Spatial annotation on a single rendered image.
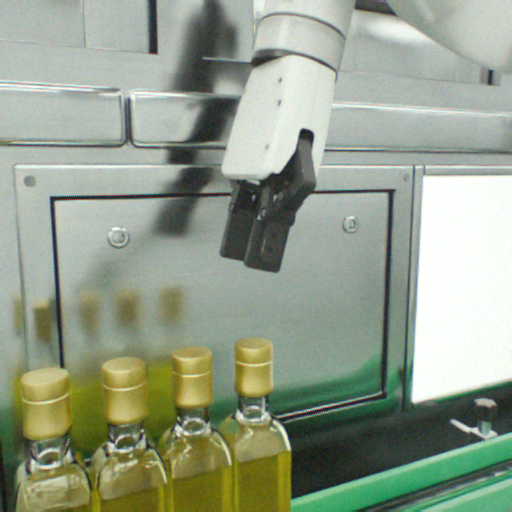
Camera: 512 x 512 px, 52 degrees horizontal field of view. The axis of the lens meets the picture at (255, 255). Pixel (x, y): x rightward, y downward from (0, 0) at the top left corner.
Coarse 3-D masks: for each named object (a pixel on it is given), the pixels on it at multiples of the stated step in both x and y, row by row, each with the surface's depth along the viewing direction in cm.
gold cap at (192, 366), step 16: (176, 352) 45; (192, 352) 45; (208, 352) 45; (176, 368) 44; (192, 368) 43; (208, 368) 44; (176, 384) 44; (192, 384) 44; (208, 384) 45; (176, 400) 44; (192, 400) 44; (208, 400) 45
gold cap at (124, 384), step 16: (112, 368) 41; (128, 368) 41; (144, 368) 42; (112, 384) 41; (128, 384) 41; (144, 384) 42; (112, 400) 41; (128, 400) 41; (144, 400) 42; (112, 416) 41; (128, 416) 41; (144, 416) 42
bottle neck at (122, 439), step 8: (136, 424) 42; (112, 432) 42; (120, 432) 42; (128, 432) 42; (136, 432) 42; (112, 440) 42; (120, 440) 42; (128, 440) 42; (136, 440) 42; (144, 440) 43; (112, 448) 42; (120, 448) 42; (128, 448) 42; (136, 448) 42
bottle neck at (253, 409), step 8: (240, 400) 47; (248, 400) 47; (256, 400) 47; (264, 400) 47; (240, 408) 48; (248, 408) 47; (256, 408) 47; (264, 408) 47; (240, 416) 48; (248, 416) 47; (256, 416) 47; (264, 416) 48
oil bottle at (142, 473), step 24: (96, 456) 43; (120, 456) 42; (144, 456) 42; (96, 480) 41; (120, 480) 41; (144, 480) 42; (168, 480) 43; (96, 504) 42; (120, 504) 41; (144, 504) 42; (168, 504) 43
